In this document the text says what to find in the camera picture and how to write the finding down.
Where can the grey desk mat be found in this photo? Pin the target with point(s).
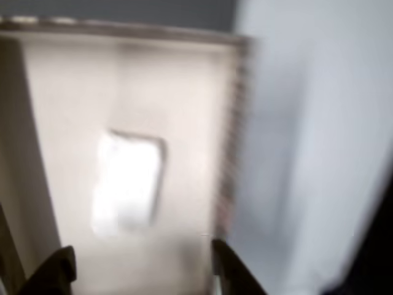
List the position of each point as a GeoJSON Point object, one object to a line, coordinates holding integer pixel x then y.
{"type": "Point", "coordinates": [122, 10]}

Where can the bark-print cardboard box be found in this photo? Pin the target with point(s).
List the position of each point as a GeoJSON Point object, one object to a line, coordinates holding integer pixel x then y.
{"type": "Point", "coordinates": [184, 107]}

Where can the white block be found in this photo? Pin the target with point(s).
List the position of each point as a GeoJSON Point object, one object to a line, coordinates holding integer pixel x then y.
{"type": "Point", "coordinates": [129, 184]}

